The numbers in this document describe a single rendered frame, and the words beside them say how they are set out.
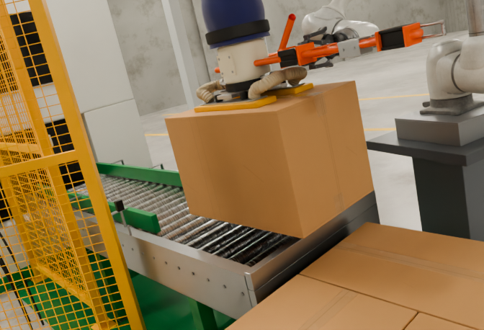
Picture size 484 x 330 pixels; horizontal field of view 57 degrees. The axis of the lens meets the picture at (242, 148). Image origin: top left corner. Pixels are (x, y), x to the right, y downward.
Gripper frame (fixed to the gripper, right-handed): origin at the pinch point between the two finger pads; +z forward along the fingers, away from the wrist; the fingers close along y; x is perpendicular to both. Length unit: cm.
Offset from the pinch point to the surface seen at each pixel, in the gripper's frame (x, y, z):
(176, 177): 128, 59, -21
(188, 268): 40, 66, 35
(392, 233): -13, 65, -15
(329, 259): -4, 65, 9
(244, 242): 36, 66, 11
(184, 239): 63, 66, 21
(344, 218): 5, 62, -13
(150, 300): 129, 120, 15
